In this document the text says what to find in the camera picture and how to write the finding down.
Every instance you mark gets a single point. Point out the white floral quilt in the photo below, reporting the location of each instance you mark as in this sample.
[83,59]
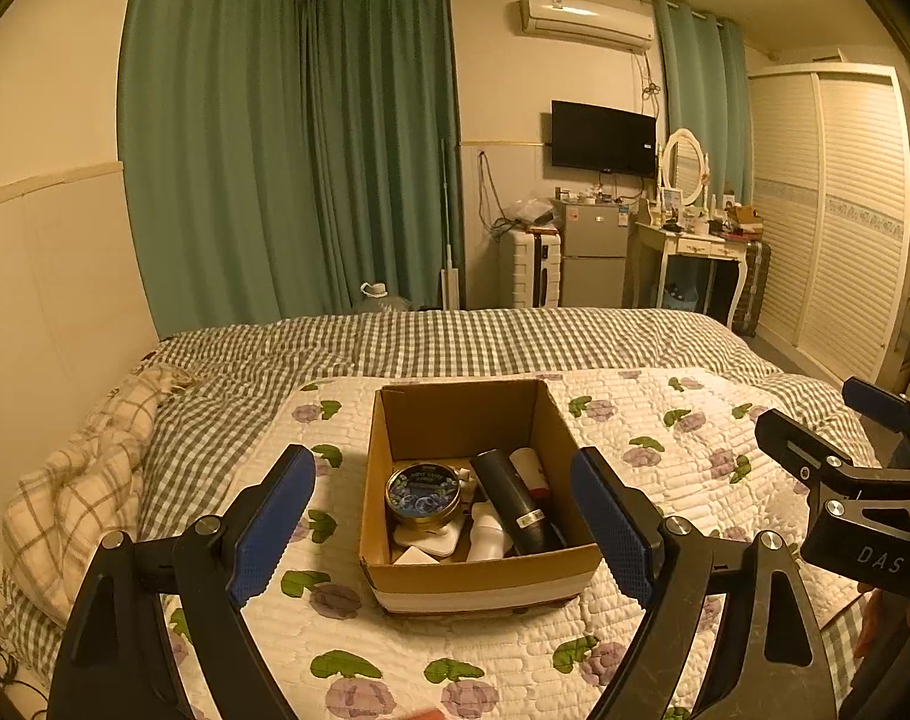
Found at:
[440,652]

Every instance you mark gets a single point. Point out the round dark tin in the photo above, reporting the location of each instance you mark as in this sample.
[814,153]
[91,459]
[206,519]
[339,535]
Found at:
[423,491]

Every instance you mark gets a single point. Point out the small photo frame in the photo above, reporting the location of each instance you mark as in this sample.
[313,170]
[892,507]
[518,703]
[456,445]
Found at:
[671,198]

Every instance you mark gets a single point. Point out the white suitcase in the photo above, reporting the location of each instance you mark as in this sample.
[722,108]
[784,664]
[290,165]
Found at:
[526,270]

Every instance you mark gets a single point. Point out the white dressing table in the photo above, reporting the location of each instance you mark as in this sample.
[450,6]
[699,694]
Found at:
[687,246]

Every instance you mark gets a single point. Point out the narrow green curtain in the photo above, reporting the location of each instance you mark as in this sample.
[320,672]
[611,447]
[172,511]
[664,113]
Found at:
[702,97]

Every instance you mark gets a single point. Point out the white mop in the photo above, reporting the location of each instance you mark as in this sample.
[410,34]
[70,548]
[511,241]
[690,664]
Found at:
[450,285]

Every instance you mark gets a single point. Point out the black cylindrical bottle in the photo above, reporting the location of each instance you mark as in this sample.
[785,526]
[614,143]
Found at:
[511,499]

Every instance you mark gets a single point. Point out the brown cardboard box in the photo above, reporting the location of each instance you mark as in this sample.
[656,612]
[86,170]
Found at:
[462,412]

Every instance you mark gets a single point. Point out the clear water jug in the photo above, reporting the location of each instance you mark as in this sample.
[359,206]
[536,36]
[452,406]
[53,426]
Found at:
[384,301]

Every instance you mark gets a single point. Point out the white oval mirror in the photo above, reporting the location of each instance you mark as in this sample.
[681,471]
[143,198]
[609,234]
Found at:
[684,163]

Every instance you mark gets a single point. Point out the person's right hand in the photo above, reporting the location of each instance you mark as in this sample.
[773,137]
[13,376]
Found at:
[875,622]

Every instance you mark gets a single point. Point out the white bottle with red cap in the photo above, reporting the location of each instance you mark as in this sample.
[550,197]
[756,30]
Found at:
[530,465]

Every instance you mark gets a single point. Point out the white cylindrical bottle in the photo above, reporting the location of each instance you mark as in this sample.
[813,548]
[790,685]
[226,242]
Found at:
[485,536]

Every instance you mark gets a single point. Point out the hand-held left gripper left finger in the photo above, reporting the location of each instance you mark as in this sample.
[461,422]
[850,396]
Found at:
[271,532]

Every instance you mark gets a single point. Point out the black wall television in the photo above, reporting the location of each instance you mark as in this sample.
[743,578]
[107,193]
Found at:
[603,136]

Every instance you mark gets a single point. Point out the dark suitcase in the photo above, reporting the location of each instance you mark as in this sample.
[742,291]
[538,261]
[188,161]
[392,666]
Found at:
[751,285]

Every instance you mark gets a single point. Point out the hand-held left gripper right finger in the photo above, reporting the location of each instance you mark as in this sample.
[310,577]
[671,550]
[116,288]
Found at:
[612,532]

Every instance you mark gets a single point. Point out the clear plastic bag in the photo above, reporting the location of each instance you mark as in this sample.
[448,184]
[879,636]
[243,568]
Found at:
[530,211]

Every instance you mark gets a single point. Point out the grey fridge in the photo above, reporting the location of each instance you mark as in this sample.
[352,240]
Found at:
[590,262]

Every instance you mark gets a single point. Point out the white louvred wardrobe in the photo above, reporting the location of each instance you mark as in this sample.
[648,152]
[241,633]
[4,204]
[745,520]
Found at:
[830,225]

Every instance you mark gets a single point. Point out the blue stool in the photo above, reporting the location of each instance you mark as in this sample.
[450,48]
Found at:
[681,296]

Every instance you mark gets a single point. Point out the white phone stand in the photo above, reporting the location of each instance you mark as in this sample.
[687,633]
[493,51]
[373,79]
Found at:
[425,536]

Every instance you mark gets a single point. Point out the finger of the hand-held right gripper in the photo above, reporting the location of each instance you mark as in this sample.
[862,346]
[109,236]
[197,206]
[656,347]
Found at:
[871,396]
[789,442]

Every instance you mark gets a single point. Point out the white air conditioner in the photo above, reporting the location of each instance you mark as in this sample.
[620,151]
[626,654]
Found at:
[586,21]

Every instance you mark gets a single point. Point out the beige plaid blanket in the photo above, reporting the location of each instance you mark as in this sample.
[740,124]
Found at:
[72,480]

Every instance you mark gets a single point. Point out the wide green curtain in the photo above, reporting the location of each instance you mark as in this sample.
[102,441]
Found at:
[215,142]

